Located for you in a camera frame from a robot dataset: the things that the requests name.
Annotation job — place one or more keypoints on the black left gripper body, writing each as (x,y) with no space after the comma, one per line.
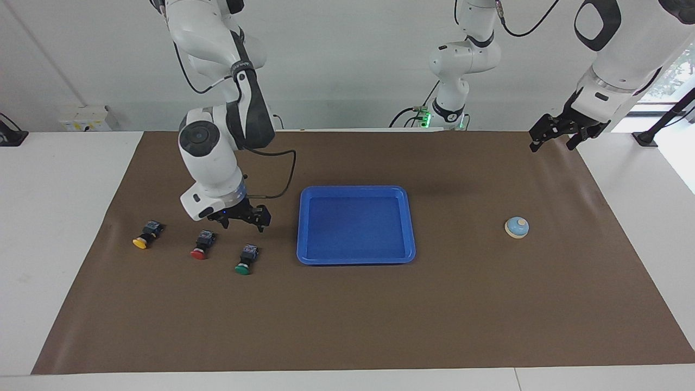
(570,124)

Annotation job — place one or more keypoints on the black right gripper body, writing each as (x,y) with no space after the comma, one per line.
(244,210)

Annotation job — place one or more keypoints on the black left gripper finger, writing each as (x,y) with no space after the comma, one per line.
(575,141)
(536,145)

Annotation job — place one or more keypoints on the red push button switch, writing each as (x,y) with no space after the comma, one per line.
(200,252)

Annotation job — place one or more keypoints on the green push button switch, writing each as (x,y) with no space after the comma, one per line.
(244,267)

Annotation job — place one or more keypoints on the yellow push button switch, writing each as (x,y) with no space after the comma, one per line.
(142,241)

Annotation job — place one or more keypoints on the light blue desk bell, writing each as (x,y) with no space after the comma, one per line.
(517,228)

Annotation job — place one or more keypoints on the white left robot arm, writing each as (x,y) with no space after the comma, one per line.
(624,60)

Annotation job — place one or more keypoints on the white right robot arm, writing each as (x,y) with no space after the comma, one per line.
(209,163)

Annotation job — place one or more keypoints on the blue plastic tray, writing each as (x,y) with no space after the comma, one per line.
(353,228)

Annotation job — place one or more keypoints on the black clamp stand with rod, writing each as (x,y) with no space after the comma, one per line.
(646,138)

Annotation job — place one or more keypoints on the window with green trees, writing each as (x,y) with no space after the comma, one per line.
(678,70)

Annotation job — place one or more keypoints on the brown table mat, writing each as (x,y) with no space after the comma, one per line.
(347,315)

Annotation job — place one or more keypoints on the black table clamp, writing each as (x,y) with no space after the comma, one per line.
(11,137)

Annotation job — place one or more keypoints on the white wall socket box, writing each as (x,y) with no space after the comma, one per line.
(81,119)

